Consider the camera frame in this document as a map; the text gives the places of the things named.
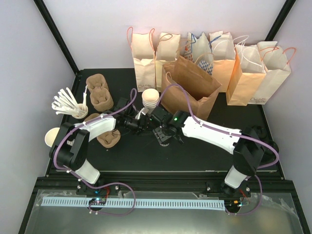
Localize brown kraft paper bag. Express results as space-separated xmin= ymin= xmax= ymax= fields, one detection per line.
xmin=160 ymin=57 xmax=221 ymax=120

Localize black cup lid stack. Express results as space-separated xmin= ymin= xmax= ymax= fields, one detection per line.
xmin=252 ymin=125 xmax=267 ymax=140
xmin=261 ymin=140 xmax=279 ymax=164

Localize black white paper cup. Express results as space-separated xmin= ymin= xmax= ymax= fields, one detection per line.
xmin=160 ymin=142 xmax=169 ymax=147

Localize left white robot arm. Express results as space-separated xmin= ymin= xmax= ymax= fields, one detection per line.
xmin=49 ymin=99 xmax=149 ymax=195

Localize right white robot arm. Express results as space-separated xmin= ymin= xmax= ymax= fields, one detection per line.
xmin=150 ymin=108 xmax=264 ymax=196

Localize white paper cup stack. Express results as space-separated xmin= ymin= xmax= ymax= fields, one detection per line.
xmin=142 ymin=88 xmax=159 ymax=114

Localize stacked pulp cup carriers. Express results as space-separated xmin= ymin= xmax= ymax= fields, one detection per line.
xmin=86 ymin=74 xmax=114 ymax=112

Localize cup of white stirrers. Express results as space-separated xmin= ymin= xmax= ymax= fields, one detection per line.
xmin=51 ymin=86 xmax=88 ymax=119

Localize cream paper bag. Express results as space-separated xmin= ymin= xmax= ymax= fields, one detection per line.
xmin=155 ymin=33 xmax=181 ymax=92

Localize tilted paper cup stack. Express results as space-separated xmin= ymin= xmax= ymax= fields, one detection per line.
xmin=44 ymin=127 xmax=60 ymax=147

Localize blue patterned paper bag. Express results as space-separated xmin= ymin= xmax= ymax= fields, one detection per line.
xmin=183 ymin=32 xmax=214 ymax=75

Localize orange white paper bag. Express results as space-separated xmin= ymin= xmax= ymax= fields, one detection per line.
xmin=209 ymin=31 xmax=236 ymax=93

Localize white cream logo bag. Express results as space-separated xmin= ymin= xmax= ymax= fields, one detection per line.
xmin=249 ymin=41 xmax=296 ymax=105

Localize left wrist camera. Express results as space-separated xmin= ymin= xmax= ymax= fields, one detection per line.
xmin=135 ymin=107 xmax=149 ymax=119

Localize white slotted cable duct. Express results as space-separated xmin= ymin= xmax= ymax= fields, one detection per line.
xmin=41 ymin=197 xmax=225 ymax=211

